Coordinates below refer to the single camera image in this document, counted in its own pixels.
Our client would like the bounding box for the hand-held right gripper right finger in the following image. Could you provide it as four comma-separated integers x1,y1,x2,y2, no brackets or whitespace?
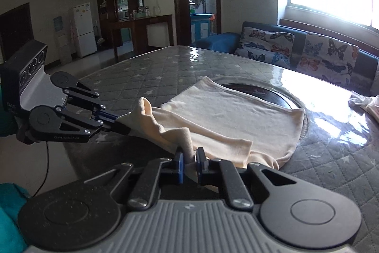
197,148,297,209

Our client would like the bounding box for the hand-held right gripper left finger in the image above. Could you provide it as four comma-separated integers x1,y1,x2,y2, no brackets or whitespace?
84,148,185,210

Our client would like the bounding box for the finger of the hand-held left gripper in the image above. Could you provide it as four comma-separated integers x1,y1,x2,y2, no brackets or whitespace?
53,106,131,142
63,82,119,121

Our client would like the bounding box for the cream cloth garment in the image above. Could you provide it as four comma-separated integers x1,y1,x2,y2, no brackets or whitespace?
117,77,305,170

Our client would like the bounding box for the white water dispenser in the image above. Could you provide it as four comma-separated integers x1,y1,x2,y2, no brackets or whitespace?
53,17,69,64

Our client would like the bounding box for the dark wooden door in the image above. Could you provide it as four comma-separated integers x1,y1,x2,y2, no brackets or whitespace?
0,2,32,64

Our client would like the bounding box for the grey quilted star table cover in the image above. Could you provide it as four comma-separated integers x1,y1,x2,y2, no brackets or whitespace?
63,46,379,253

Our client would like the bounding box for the white refrigerator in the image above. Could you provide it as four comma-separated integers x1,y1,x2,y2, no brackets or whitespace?
72,2,98,58

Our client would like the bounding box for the dark round table inset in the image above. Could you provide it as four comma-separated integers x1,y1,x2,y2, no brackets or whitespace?
218,82,309,141

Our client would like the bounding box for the dark wooden counter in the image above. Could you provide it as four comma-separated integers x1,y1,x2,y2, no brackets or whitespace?
110,14,174,63

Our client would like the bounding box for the person's teal clothing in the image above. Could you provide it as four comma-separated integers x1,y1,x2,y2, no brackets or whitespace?
0,183,32,253

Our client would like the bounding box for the blue sofa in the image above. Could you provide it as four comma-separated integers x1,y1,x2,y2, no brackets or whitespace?
191,21,379,96

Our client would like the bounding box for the butterfly print cushion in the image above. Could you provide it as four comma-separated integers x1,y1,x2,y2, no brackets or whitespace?
237,26,295,69
299,33,360,86

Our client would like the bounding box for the blue low cabinet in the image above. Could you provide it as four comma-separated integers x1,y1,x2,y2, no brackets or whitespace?
189,13,214,41

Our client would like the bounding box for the white crumpled bag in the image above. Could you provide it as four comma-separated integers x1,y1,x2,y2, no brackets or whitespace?
348,91,379,124

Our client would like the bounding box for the black cable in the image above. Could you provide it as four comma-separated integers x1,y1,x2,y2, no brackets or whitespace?
32,141,50,198

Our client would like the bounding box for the dark wooden wall cabinet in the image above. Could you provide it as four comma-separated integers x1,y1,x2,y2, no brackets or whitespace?
95,0,146,50

